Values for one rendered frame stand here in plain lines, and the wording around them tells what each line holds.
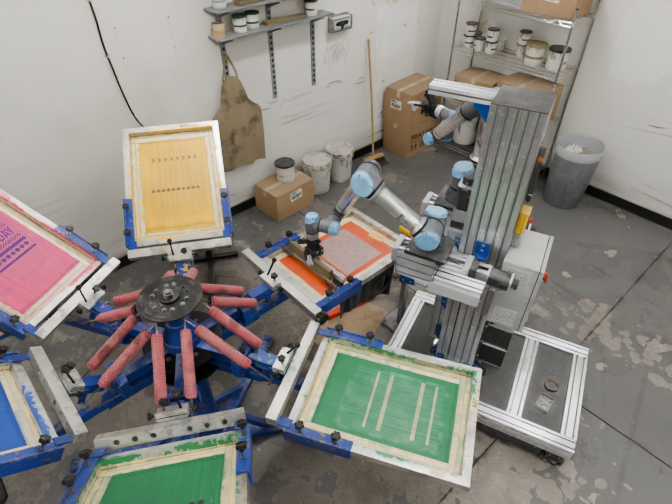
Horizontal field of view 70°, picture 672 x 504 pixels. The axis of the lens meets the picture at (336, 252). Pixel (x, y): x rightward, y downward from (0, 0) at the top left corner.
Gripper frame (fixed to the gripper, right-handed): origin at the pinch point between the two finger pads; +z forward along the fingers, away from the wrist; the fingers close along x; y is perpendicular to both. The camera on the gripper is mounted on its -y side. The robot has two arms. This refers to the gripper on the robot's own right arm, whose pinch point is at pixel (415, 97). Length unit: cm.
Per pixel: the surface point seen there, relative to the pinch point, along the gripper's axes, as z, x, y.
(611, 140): -22, 250, 138
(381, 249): -39, -66, 64
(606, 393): -168, 23, 172
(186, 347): -61, -195, 20
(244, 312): -41, -162, 43
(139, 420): 7, -241, 136
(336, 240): -15, -83, 62
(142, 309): -36, -202, 10
